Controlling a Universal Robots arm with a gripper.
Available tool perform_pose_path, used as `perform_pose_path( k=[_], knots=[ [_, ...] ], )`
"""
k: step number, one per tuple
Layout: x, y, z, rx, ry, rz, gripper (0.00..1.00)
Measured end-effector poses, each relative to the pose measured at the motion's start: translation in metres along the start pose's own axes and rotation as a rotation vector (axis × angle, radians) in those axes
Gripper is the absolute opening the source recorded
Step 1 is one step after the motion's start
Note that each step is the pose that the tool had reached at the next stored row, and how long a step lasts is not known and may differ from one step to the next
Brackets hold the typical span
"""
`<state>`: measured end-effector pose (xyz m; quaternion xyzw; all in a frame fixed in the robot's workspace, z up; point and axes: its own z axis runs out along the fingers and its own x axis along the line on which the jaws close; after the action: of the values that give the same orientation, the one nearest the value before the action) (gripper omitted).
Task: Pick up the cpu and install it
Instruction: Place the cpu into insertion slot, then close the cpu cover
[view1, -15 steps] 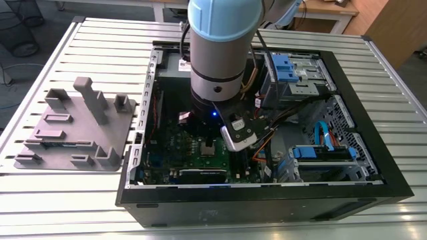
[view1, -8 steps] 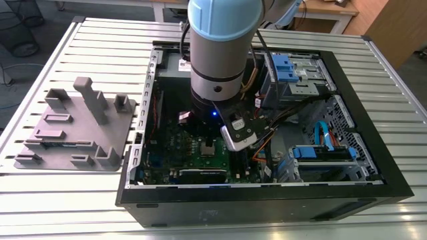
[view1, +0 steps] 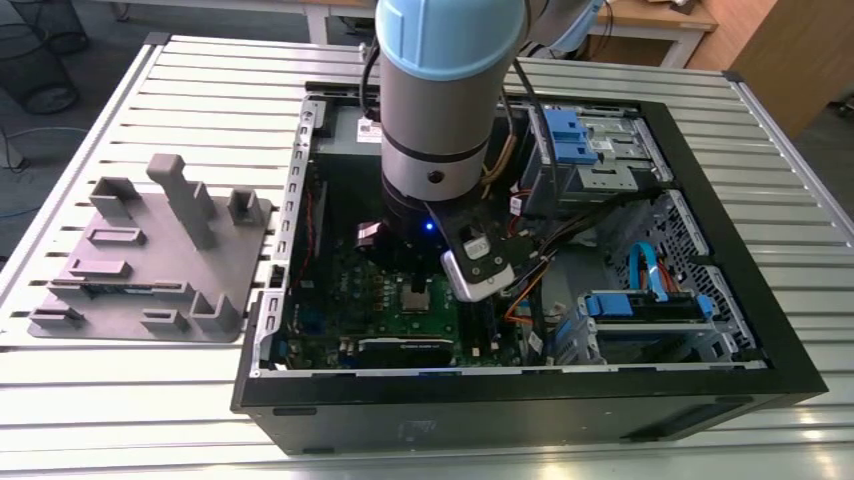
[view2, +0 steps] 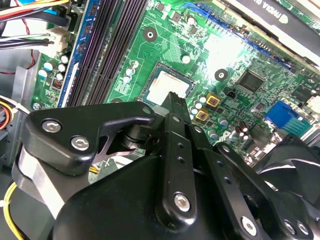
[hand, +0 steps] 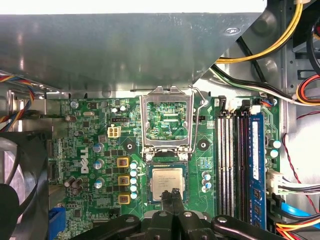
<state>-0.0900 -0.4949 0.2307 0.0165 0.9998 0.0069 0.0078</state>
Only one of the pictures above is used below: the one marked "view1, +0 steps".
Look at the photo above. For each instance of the grey plastic parts rack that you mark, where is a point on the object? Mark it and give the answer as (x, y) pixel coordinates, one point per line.
(166, 285)

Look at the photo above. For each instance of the hard disk in blue carrier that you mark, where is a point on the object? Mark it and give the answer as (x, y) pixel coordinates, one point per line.
(609, 305)

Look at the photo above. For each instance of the black open PC case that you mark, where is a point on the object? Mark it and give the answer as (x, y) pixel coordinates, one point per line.
(467, 415)

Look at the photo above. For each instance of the empty blue disk carrier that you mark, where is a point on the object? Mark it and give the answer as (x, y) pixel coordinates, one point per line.
(563, 340)

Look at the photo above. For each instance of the black graphics card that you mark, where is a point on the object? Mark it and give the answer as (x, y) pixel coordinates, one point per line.
(407, 352)

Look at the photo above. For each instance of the white metal desk frame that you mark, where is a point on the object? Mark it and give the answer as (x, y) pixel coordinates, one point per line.
(317, 30)

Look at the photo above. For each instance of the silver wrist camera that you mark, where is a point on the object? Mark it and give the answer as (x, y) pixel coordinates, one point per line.
(476, 290)

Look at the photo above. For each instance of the black RAM slot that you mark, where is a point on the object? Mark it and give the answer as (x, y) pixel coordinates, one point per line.
(471, 330)
(492, 327)

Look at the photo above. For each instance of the green motherboard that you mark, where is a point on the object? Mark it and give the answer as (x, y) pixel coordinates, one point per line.
(360, 310)

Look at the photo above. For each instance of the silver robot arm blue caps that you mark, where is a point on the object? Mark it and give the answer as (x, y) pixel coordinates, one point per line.
(433, 125)

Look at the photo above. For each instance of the wooden cabinet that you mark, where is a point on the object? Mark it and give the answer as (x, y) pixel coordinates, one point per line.
(787, 60)

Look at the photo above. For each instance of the metal disk bay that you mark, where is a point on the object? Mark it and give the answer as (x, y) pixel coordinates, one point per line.
(656, 327)

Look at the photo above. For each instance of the grey metal drive cage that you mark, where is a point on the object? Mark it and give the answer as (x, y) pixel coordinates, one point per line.
(600, 185)

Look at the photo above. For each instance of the CPU socket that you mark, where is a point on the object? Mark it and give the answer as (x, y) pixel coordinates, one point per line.
(416, 313)

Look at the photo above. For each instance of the wooden desk white legs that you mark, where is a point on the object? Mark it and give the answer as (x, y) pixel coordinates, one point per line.
(667, 17)

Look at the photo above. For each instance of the RAM stick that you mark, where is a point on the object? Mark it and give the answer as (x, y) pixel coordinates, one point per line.
(126, 289)

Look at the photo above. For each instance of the blue plastic drive rail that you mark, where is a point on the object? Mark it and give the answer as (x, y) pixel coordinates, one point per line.
(563, 122)
(573, 152)

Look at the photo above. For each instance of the small glossy wrist camera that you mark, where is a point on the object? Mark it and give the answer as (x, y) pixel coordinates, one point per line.
(368, 234)

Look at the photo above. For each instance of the silver square CPU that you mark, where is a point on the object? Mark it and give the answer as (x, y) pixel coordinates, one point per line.
(416, 301)

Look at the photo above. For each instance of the grey power supply unit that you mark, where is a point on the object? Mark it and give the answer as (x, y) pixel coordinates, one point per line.
(343, 130)

